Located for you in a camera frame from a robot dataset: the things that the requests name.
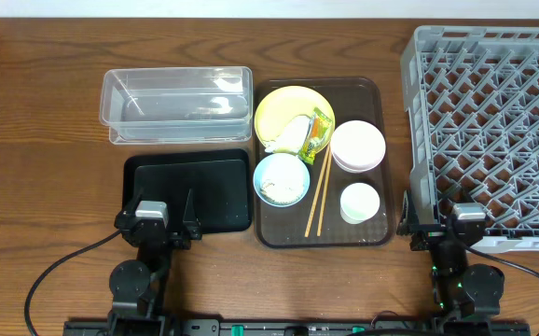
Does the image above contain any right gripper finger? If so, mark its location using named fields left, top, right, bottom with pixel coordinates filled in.
left=436, top=183, right=464, bottom=219
left=399, top=189, right=419, bottom=227

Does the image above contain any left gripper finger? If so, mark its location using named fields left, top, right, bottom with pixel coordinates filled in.
left=183, top=189, right=200, bottom=229
left=123, top=189, right=143, bottom=217

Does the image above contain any white cup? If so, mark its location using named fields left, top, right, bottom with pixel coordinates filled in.
left=339, top=183, right=380, bottom=225

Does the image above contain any wooden chopstick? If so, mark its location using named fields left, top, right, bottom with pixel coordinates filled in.
left=304, top=145, right=331, bottom=238
left=316, top=145, right=332, bottom=237

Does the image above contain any pink bowl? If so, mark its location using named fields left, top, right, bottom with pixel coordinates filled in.
left=330, top=120, right=386, bottom=174

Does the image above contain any light blue bowl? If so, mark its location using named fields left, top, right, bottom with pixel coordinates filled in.
left=253, top=153, right=311, bottom=207

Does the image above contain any leftover rice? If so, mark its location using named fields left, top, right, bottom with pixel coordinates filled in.
left=259, top=160, right=307, bottom=206

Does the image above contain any green snack wrapper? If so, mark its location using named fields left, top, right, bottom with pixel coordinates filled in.
left=297, top=107, right=334, bottom=164

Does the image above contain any yellow plate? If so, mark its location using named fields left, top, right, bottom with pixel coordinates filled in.
left=254, top=86, right=336, bottom=152

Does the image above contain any white napkin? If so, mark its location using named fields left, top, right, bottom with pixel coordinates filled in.
left=265, top=115, right=311, bottom=155

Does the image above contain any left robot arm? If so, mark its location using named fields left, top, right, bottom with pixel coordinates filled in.
left=106, top=189, right=202, bottom=336

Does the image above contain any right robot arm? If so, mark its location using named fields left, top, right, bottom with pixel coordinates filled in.
left=396, top=191, right=504, bottom=335

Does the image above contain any black waste tray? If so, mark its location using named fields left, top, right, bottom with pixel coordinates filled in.
left=122, top=148, right=253, bottom=234

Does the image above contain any grey dishwasher rack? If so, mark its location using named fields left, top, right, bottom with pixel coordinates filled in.
left=401, top=26, right=539, bottom=254

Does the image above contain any clear plastic waste bin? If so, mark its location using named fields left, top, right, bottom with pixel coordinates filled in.
left=99, top=66, right=254, bottom=145

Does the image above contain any brown serving tray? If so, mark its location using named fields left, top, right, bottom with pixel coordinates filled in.
left=254, top=77, right=395, bottom=248

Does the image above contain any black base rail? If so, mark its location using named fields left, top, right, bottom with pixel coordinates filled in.
left=62, top=317, right=532, bottom=336

